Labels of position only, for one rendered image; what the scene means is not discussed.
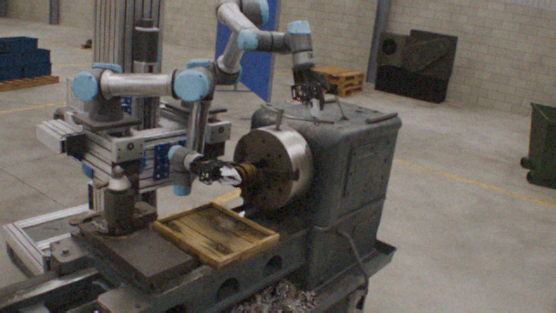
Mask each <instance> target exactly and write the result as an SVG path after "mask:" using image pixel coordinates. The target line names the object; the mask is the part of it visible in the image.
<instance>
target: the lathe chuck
mask: <svg viewBox="0 0 556 313"><path fill-rule="evenodd" d="M273 129H275V125H272V126H266V127H261V128H256V129H252V130H249V133H250V136H251V137H252V139H254V142H255V145H256V148H257V150H258V153H259V155H260V157H261V158H264V159H263V160H262V161H260V162H259V163H255V165H254V166H255V167H256V168H257V169H261V168H264V167H268V163H269V167H274V168H278V169H283V170H292V171H295V170H296V169H298V179H297V181H296V180H294V181H293V180H288V181H286V182H285V183H277V182H271V183H268V181H264V180H262V181H261V183H260V185H259V187H258V190H257V191H256V193H255V196H254V198H252V199H253V201H251V203H252V204H253V205H255V206H257V207H259V208H261V209H265V210H274V209H277V208H280V207H281V206H284V205H286V204H290V201H291V200H292V198H294V197H295V199H294V201H296V200H297V198H298V197H300V195H301V194H302V192H304V191H305V189H306V188H307V185H308V176H309V167H308V157H307V154H306V152H305V150H304V147H302V145H301V143H300V142H299V140H298V139H297V138H296V137H295V136H294V135H293V134H292V133H291V132H290V130H288V129H285V128H282V127H281V126H280V127H279V129H280V130H281V131H277V130H273ZM240 151H242V150H241V146H240V144H239V143H237V145H236V147H235V150H234V155H233V161H235V162H237V164H239V162H238V160H240V159H241V157H240V154H239V152H240ZM294 201H292V202H291V203H293V202H294Z"/></svg>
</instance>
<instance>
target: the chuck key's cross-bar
mask: <svg viewBox="0 0 556 313"><path fill-rule="evenodd" d="M261 107H262V108H265V109H267V110H271V111H273V112H275V113H277V111H278V110H275V109H273V108H271V107H268V106H266V105H264V104H261ZM281 117H284V118H287V119H290V120H297V121H306V122H314V123H330V124H334V121H329V120H320V119H312V118H302V117H290V116H286V115H284V113H281Z"/></svg>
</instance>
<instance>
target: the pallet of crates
mask: <svg viewBox="0 0 556 313"><path fill-rule="evenodd" d="M38 40H39V38H35V37H0V92H6V91H7V90H19V89H26V88H32V87H36V86H39V85H47V84H53V83H59V76H55V75H51V71H52V64H53V63H52V62H51V61H50V52H51V50H46V49H42V48H37V46H38Z"/></svg>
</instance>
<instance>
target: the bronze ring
mask: <svg viewBox="0 0 556 313"><path fill-rule="evenodd" d="M234 170H236V171H237V172H238V174H239V176H240V178H241V179H242V182H241V183H240V184H237V185H231V186H232V187H234V188H244V187H250V186H252V185H254V184H255V181H256V172H255V170H257V168H256V167H255V166H254V165H253V164H251V163H249V162H242V163H240V164H237V166H235V167H234Z"/></svg>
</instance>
